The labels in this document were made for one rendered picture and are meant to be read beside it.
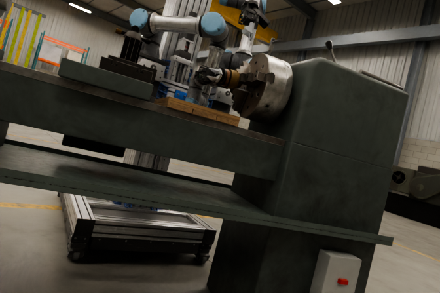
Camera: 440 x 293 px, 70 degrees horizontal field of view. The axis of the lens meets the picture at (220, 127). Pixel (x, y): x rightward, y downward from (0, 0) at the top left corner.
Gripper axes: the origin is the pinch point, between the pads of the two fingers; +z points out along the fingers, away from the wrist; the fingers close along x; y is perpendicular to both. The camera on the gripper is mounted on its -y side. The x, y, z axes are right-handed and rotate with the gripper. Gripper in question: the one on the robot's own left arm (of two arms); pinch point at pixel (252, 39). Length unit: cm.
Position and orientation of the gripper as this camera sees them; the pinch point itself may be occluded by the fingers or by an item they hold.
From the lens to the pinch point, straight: 167.2
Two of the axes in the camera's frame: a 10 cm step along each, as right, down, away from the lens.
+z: -1.2, 9.3, -3.5
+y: -9.1, -2.5, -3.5
